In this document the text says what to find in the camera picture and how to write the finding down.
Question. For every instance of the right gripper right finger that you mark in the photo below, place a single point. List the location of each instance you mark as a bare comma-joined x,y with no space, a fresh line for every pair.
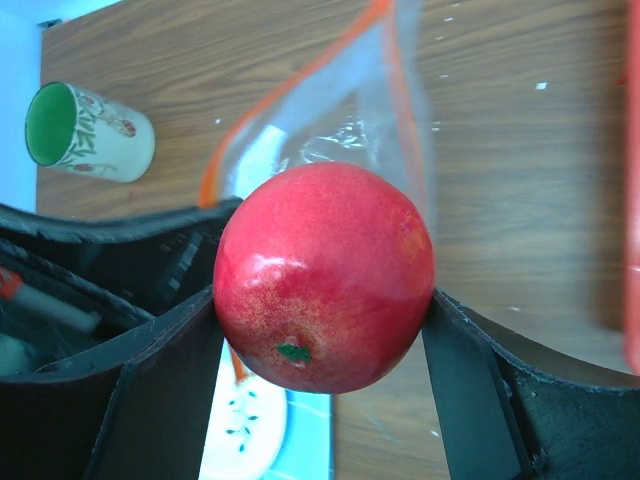
512,408

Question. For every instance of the green floral mug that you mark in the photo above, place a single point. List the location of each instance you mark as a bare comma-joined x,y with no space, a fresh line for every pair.
78,131

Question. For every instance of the red plastic bin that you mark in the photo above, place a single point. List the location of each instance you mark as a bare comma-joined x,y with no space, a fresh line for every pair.
630,81

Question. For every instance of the cream and teal plate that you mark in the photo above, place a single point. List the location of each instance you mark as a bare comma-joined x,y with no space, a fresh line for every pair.
246,428

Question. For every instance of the red apple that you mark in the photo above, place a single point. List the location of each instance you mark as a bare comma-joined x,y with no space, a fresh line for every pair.
323,277

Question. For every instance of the clear zip top bag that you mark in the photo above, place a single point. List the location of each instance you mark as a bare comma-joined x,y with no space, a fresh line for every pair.
361,101

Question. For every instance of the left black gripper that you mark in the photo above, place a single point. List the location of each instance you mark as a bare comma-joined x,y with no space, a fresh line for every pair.
73,284

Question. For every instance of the blue checked placemat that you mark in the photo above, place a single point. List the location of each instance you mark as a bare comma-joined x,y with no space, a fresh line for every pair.
307,449

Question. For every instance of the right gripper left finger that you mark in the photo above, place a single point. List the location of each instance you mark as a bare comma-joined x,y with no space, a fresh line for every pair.
134,407

